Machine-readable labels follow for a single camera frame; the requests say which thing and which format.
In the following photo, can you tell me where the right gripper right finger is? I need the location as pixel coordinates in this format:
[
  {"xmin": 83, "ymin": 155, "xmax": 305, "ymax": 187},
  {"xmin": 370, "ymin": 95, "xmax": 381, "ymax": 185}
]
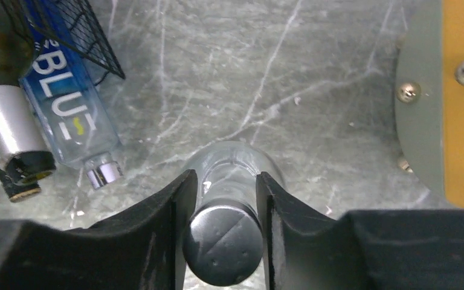
[{"xmin": 256, "ymin": 172, "xmax": 464, "ymax": 289}]

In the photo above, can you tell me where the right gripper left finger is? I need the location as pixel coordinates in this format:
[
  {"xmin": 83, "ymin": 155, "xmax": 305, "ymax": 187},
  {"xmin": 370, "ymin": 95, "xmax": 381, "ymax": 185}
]
[{"xmin": 0, "ymin": 170, "xmax": 198, "ymax": 289}]

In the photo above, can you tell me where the clear round bottle silver cap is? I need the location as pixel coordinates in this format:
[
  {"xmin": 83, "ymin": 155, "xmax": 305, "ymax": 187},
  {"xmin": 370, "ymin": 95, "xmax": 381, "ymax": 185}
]
[{"xmin": 182, "ymin": 141, "xmax": 285, "ymax": 286}]

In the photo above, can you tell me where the blue square bottle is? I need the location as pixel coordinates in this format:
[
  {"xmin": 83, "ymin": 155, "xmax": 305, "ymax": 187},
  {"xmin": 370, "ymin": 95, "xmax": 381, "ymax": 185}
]
[{"xmin": 18, "ymin": 0, "xmax": 124, "ymax": 191}]

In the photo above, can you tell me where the dark wine bottle white neck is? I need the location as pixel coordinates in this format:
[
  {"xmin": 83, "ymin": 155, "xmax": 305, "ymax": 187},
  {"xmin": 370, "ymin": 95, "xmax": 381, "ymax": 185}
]
[{"xmin": 0, "ymin": 1, "xmax": 56, "ymax": 185}]

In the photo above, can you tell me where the small dark bottle cap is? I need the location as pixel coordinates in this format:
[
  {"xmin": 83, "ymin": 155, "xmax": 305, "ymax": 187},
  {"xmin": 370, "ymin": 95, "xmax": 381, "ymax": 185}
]
[{"xmin": 0, "ymin": 169, "xmax": 42, "ymax": 203}]

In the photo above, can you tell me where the cream cylinder orange face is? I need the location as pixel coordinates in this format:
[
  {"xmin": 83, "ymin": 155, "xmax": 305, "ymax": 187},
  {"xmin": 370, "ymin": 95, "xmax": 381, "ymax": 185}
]
[{"xmin": 395, "ymin": 0, "xmax": 464, "ymax": 208}]

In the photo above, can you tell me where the black wire wine rack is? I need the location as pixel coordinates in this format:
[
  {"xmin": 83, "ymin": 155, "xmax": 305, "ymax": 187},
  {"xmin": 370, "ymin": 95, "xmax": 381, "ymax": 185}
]
[{"xmin": 0, "ymin": 1, "xmax": 126, "ymax": 85}]

